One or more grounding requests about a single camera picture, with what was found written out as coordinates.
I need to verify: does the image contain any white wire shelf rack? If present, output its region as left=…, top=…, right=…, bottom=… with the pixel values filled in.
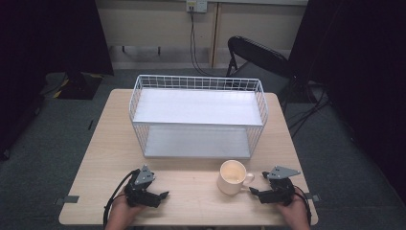
left=128, top=74, right=270, bottom=160

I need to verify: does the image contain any white wall outlet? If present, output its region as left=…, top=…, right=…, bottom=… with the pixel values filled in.
left=186, top=0, right=209, bottom=14

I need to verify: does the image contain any person's right hand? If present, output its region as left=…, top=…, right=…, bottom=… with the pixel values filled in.
left=277, top=191, right=311, bottom=230

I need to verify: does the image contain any white cup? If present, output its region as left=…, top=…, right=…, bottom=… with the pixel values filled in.
left=216, top=159, right=256, bottom=196

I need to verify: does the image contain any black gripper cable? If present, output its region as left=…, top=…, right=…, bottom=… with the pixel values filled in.
left=292, top=184, right=313, bottom=225
left=101, top=169, right=142, bottom=230

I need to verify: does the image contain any black folding chair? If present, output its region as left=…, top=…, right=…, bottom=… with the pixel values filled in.
left=225, top=35, right=292, bottom=81

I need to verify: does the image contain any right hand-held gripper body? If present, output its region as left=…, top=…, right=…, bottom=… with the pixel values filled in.
left=258, top=165, right=302, bottom=207

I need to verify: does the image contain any bundle of black floor cables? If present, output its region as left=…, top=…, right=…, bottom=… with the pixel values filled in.
left=285, top=80, right=334, bottom=139

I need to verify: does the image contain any person's left hand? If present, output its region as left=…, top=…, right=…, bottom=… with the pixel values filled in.
left=104, top=189, right=146, bottom=230

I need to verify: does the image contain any black stand base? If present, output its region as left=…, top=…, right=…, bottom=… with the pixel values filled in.
left=56, top=70, right=103, bottom=101

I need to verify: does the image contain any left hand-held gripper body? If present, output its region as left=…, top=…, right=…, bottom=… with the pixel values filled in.
left=124, top=164, right=161, bottom=209

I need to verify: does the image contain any black curtain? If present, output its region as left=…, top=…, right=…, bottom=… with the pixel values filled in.
left=287, top=0, right=406, bottom=204
left=0, top=0, right=115, bottom=161

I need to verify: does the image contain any black power cable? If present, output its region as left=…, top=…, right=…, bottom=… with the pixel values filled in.
left=189, top=10, right=221, bottom=78

